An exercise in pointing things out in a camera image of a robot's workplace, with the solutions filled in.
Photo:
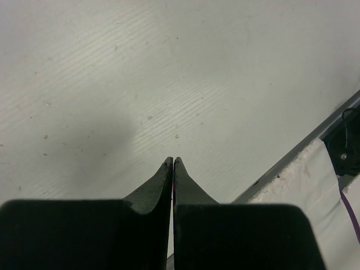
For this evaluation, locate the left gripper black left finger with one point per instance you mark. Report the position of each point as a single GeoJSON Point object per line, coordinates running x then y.
{"type": "Point", "coordinates": [127, 233]}

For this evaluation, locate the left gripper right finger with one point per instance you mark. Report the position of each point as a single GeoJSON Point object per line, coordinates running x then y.
{"type": "Point", "coordinates": [210, 235]}

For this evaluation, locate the red t shirt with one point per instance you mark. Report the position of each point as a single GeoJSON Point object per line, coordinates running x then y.
{"type": "Point", "coordinates": [172, 185]}

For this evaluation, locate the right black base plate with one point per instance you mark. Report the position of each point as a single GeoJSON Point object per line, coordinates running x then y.
{"type": "Point", "coordinates": [342, 143]}

